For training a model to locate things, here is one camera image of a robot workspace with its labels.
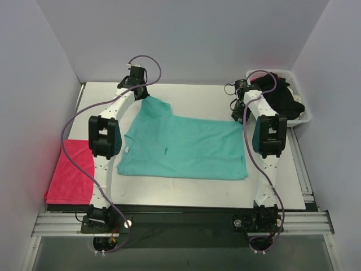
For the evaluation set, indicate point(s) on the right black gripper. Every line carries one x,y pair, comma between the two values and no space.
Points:
238,113

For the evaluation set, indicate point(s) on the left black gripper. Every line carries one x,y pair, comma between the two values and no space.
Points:
141,92

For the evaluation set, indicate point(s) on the black t shirt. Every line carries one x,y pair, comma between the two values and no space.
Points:
281,100

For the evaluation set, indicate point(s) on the teal t shirt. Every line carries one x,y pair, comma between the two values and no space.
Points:
160,144

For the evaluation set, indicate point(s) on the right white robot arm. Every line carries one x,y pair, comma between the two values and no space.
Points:
268,140

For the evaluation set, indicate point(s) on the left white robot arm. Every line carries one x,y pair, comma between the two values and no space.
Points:
105,139

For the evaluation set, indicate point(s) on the white plastic laundry basket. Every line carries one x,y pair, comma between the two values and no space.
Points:
291,79

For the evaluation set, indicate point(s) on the white garment in basket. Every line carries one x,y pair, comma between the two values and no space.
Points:
296,97

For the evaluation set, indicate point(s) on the folded pink t shirt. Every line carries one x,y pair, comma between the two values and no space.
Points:
69,185

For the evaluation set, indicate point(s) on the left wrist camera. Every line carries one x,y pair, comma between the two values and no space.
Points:
130,66

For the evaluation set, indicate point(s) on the aluminium left side rail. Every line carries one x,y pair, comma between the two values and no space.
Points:
79,97

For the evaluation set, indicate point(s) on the aluminium rail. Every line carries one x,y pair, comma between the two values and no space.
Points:
79,97
303,178
295,223

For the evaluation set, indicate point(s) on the aluminium right side rail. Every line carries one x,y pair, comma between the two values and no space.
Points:
303,178

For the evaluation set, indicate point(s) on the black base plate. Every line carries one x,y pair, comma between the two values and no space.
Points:
183,227

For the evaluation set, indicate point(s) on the aluminium front rail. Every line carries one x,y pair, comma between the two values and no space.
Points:
295,223

